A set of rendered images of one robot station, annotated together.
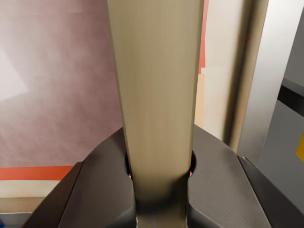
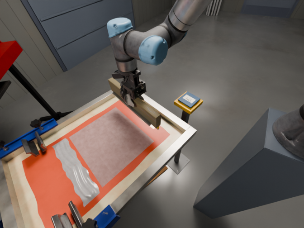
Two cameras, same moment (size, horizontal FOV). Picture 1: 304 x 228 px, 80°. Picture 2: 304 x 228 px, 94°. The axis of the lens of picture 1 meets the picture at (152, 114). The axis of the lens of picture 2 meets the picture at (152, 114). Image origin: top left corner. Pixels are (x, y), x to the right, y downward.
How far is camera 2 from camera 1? 0.68 m
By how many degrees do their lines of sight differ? 65
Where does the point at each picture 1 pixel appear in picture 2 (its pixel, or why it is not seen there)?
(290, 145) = not seen: hidden behind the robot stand
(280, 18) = (146, 98)
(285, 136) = not seen: hidden behind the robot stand
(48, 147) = (121, 158)
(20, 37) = (105, 133)
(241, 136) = (162, 112)
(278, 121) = not seen: hidden behind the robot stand
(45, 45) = (111, 130)
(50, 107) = (117, 144)
